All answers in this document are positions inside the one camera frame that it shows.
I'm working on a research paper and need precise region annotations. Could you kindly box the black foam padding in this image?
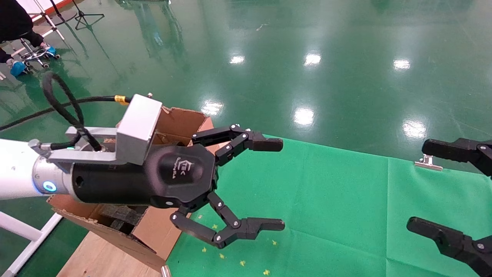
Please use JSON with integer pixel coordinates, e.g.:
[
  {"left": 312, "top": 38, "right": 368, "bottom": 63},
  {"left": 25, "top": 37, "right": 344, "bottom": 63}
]
[{"left": 100, "top": 204, "right": 148, "bottom": 235}]

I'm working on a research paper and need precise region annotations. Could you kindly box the seated person in black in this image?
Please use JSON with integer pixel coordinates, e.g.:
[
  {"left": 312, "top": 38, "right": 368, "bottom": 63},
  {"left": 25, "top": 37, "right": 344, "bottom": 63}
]
[{"left": 0, "top": 0, "right": 45, "bottom": 64}]

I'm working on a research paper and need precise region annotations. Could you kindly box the green table cloth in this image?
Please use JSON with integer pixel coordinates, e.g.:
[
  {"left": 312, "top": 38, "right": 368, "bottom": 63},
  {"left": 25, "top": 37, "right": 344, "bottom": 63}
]
[{"left": 165, "top": 135, "right": 492, "bottom": 277}]

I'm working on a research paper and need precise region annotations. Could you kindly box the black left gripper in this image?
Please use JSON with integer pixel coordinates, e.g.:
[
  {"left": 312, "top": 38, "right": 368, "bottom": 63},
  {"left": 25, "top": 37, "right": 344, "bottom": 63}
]
[{"left": 71, "top": 124, "right": 286, "bottom": 250}]

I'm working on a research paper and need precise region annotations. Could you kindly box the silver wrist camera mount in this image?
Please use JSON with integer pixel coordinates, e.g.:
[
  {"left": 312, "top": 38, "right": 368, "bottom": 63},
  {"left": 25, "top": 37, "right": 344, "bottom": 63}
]
[{"left": 48, "top": 93, "right": 163, "bottom": 172}]

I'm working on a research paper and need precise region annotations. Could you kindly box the white work table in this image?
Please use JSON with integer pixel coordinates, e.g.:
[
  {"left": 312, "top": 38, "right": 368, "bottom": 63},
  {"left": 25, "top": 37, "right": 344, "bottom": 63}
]
[{"left": 23, "top": 0, "right": 66, "bottom": 41}]

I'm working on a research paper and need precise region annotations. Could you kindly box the black cable with yellow tag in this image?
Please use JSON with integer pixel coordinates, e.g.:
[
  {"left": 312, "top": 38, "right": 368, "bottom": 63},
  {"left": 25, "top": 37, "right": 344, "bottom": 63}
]
[{"left": 0, "top": 95, "right": 132, "bottom": 131}]

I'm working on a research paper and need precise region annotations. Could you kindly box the white desk frame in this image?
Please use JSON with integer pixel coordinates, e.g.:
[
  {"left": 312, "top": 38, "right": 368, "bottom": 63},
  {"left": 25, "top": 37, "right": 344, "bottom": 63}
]
[{"left": 0, "top": 211, "right": 64, "bottom": 277}]

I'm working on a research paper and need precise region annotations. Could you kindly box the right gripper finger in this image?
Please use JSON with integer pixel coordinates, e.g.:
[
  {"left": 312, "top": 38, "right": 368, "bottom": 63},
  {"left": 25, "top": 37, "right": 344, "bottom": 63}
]
[
  {"left": 406, "top": 217, "right": 492, "bottom": 277},
  {"left": 421, "top": 138, "right": 492, "bottom": 180}
]

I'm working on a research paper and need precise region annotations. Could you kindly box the black tripod stand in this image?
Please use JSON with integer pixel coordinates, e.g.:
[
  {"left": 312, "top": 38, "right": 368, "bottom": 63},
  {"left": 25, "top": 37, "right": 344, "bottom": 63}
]
[{"left": 71, "top": 0, "right": 105, "bottom": 30}]

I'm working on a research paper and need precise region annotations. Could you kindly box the thick black looped cable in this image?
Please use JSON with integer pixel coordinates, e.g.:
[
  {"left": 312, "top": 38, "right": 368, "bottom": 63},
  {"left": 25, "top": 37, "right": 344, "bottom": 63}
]
[{"left": 42, "top": 72, "right": 103, "bottom": 152}]

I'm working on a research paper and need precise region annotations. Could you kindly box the large open cardboard carton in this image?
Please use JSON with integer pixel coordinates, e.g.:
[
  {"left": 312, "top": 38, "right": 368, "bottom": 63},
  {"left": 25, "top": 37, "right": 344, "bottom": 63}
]
[{"left": 46, "top": 106, "right": 228, "bottom": 272}]

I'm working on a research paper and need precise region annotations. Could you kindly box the chrome swivel stool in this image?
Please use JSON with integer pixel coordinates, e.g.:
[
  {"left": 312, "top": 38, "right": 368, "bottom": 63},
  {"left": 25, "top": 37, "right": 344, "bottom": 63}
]
[{"left": 19, "top": 38, "right": 61, "bottom": 70}]

